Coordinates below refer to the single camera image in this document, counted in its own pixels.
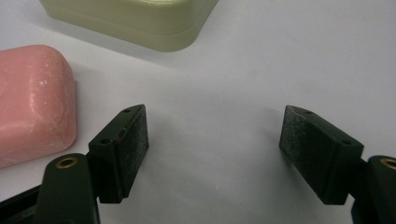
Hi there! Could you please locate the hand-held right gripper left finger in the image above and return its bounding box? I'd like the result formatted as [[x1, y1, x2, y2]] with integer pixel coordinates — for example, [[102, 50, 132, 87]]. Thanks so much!
[[33, 104, 149, 224]]

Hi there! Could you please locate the pink soap bar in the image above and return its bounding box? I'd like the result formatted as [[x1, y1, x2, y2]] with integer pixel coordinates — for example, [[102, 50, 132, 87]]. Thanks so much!
[[0, 44, 78, 170]]

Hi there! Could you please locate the pale green soap box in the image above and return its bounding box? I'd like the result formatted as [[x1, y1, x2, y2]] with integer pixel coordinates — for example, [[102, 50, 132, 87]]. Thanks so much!
[[38, 0, 219, 53]]

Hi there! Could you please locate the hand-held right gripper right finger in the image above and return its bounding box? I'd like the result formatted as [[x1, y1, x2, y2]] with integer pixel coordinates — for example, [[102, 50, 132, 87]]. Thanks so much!
[[278, 105, 396, 224]]

